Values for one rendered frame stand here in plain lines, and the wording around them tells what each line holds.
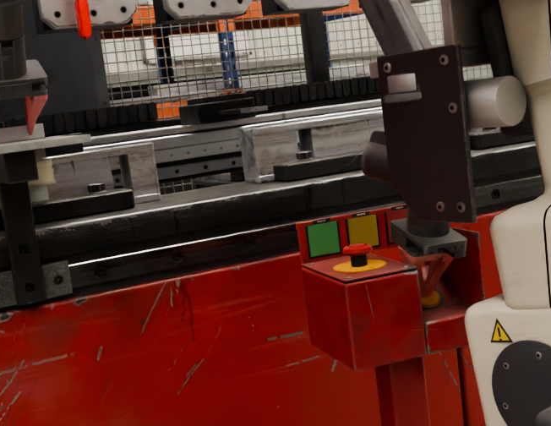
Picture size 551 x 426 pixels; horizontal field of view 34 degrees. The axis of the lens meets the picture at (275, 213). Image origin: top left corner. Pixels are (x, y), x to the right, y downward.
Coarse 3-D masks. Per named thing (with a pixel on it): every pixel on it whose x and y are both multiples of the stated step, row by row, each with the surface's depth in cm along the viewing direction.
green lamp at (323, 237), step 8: (320, 224) 128; (328, 224) 129; (336, 224) 129; (312, 232) 128; (320, 232) 128; (328, 232) 129; (336, 232) 129; (312, 240) 128; (320, 240) 128; (328, 240) 129; (336, 240) 129; (312, 248) 128; (320, 248) 129; (328, 248) 129; (336, 248) 129; (312, 256) 128
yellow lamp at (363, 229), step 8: (368, 216) 131; (352, 224) 130; (360, 224) 130; (368, 224) 131; (376, 224) 131; (352, 232) 130; (360, 232) 130; (368, 232) 131; (376, 232) 131; (352, 240) 130; (360, 240) 130; (368, 240) 131; (376, 240) 131
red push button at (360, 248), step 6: (348, 246) 121; (354, 246) 120; (360, 246) 120; (366, 246) 120; (348, 252) 120; (354, 252) 120; (360, 252) 120; (366, 252) 120; (354, 258) 121; (360, 258) 121; (366, 258) 121; (354, 264) 121; (360, 264) 121; (366, 264) 121
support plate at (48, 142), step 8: (56, 136) 136; (64, 136) 125; (72, 136) 117; (80, 136) 117; (88, 136) 117; (0, 144) 129; (8, 144) 119; (16, 144) 113; (24, 144) 114; (32, 144) 114; (40, 144) 115; (48, 144) 115; (56, 144) 115; (64, 144) 116; (72, 144) 116; (0, 152) 113; (8, 152) 113
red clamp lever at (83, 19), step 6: (78, 0) 135; (84, 0) 135; (78, 6) 135; (84, 6) 136; (78, 12) 136; (84, 12) 136; (78, 18) 136; (84, 18) 136; (78, 24) 137; (84, 24) 136; (90, 24) 136; (84, 30) 136; (90, 30) 136; (84, 36) 136
